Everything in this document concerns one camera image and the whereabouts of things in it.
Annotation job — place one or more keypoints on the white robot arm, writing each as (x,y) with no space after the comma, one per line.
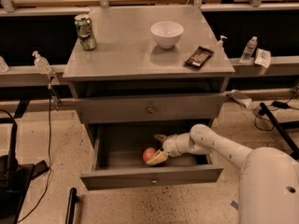
(268,191)

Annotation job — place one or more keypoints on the red apple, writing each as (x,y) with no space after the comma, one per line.
(148,153)

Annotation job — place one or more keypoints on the white paper packet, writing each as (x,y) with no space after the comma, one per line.
(263,57)

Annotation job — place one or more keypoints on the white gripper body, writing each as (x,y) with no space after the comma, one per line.
(170,146)

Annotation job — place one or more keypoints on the grey pouch on ledge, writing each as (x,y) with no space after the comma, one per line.
(240,98)

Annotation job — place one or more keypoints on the clear sanitizer pump bottle left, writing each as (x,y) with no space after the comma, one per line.
(41,63)

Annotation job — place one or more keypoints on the green soda can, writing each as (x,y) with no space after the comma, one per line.
(84,28)

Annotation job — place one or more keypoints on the blue tape cross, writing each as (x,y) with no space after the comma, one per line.
(234,205)

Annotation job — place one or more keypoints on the black bar on floor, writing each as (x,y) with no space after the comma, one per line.
(70,211)

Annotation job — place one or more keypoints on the white bowl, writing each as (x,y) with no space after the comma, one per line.
(166,33)

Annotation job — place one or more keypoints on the grey top drawer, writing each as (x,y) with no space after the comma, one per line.
(149,107)

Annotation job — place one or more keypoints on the small white pump bottle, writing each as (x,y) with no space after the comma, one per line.
(221,41)

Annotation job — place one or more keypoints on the grey drawer cabinet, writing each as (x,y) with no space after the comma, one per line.
(128,62)

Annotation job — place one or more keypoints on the grey open middle drawer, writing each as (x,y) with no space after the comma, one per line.
(118,161)

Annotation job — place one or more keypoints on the black chair leg right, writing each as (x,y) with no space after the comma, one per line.
(282,128)

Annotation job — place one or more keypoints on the clear water bottle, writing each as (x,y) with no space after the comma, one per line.
(248,50)

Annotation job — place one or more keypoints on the black stand base left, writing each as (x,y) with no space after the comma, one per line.
(15,178)

